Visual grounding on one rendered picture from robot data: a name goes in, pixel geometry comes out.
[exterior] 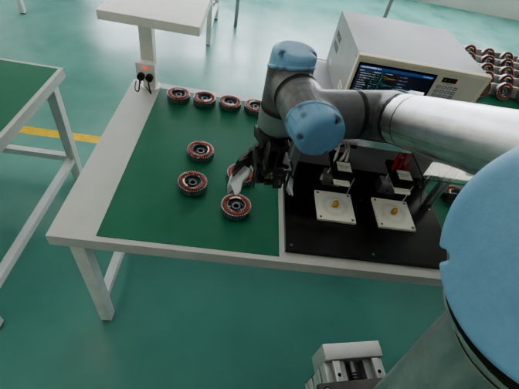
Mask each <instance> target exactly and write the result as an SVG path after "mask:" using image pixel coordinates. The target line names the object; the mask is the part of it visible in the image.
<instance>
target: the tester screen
mask: <svg viewBox="0 0 519 389"><path fill-rule="evenodd" d="M433 79H434V77H433V76H424V75H419V74H414V73H407V72H402V71H397V70H393V69H384V68H379V67H374V66H366V65H362V64H361V65H360V67H359V69H358V73H357V75H356V77H355V79H354V82H353V85H352V87H351V90H392V89H394V88H399V89H404V90H413V91H418V92H423V93H424V94H423V96H424V95H425V93H426V91H427V90H428V88H429V86H430V84H431V82H432V81H433Z"/></svg>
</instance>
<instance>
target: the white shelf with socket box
mask: <svg viewBox="0 0 519 389"><path fill-rule="evenodd" d="M211 3H212V0H105V1H104V2H103V3H102V4H101V5H100V6H99V7H98V8H97V9H96V12H97V19H101V20H105V21H110V22H119V23H124V24H128V25H136V26H137V27H138V35H139V43H140V51H141V59H137V61H136V63H135V66H136V74H137V80H139V86H138V90H136V82H137V80H136V81H135V84H134V89H135V91H136V92H139V90H140V84H141V88H142V89H143V90H146V91H149V93H150V94H151V92H153V91H157V90H160V88H161V84H160V83H159V82H158V69H157V56H156V43H155V29H159V30H164V31H168V32H177V33H181V34H186V35H190V36H200V34H201V32H202V28H203V25H204V23H205V20H206V17H207V15H208V12H209V9H210V6H211ZM141 81H143V82H141Z"/></svg>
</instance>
